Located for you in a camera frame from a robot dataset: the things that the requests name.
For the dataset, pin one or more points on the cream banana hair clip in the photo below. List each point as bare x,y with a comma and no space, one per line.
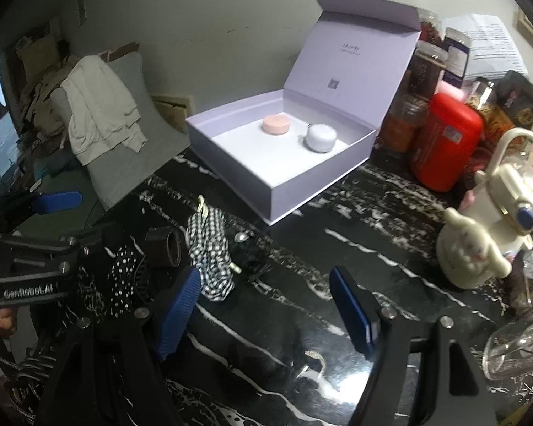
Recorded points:
200,206

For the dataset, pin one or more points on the red canister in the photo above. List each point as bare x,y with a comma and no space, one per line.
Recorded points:
444,142

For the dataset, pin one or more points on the pile of beige clothes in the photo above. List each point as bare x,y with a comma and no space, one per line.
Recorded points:
40,93

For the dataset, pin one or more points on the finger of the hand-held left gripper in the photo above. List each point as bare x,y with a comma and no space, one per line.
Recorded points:
55,202
35,248

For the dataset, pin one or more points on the polka dot scrunchie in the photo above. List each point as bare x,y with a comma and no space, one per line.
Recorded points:
120,275

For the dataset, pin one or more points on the jar with orange contents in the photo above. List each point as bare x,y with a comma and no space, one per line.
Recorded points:
404,124

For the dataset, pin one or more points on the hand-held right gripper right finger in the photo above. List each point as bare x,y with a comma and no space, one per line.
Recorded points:
353,315

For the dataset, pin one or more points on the pink lidded container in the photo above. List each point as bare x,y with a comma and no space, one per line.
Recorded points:
453,86

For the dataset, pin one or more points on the clear glass cup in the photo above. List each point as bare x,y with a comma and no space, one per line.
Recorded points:
511,350

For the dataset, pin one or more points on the jar with red contents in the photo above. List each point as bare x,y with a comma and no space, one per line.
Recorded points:
431,31

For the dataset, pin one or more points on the checkered scrunchie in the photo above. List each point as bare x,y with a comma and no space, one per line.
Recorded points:
208,253

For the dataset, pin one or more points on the dark snack bag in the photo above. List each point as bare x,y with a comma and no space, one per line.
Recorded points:
515,97

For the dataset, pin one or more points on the person's left hand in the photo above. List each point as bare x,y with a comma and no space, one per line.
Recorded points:
2,318

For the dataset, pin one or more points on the cardboard box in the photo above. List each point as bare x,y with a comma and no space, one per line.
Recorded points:
120,51

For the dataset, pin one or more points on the white bottle with blue label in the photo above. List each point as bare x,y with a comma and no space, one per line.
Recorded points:
457,53

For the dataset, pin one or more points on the white paper sheet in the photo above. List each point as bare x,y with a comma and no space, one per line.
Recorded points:
493,49

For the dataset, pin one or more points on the white cartoon kettle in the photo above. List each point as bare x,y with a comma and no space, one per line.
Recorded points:
471,253

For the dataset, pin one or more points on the white cloth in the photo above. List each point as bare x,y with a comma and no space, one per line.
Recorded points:
97,106

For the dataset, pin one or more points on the grey chair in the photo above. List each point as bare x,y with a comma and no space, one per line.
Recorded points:
129,168

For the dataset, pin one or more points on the white round case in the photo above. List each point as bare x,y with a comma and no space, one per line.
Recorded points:
320,138

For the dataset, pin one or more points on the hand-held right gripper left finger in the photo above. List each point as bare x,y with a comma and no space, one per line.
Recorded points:
177,310

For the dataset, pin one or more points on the brown leather hair cuff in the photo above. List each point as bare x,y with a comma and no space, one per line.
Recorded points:
168,248

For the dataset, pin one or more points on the lavender gift box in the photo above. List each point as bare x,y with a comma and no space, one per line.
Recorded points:
231,164

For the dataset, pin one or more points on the pink round case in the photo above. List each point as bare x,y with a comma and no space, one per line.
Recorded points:
277,123

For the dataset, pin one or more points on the wooden drawer box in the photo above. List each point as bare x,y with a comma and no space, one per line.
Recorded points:
173,108

